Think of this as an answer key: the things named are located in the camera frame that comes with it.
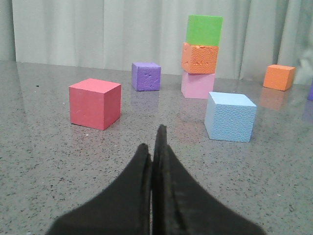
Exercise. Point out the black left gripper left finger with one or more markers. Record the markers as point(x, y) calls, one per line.
point(123, 208)

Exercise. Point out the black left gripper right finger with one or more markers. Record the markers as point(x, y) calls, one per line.
point(182, 207)

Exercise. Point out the light blue foam cube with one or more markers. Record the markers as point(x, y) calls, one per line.
point(229, 117)

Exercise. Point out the red foam cube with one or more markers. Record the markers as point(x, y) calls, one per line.
point(95, 103)

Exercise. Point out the pink foam cube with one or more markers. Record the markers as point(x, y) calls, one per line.
point(197, 85)

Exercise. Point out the dented purple foam cube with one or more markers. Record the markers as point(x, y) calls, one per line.
point(146, 76)

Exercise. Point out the stacked orange foam cube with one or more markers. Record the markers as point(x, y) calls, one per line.
point(199, 59)

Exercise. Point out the lone orange foam cube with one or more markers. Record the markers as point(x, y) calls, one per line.
point(279, 77)

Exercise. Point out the smooth purple foam cube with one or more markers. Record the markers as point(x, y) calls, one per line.
point(310, 95)

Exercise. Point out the green foam cube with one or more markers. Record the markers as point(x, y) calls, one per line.
point(204, 30)

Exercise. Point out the grey curtain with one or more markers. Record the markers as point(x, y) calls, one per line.
point(111, 34)

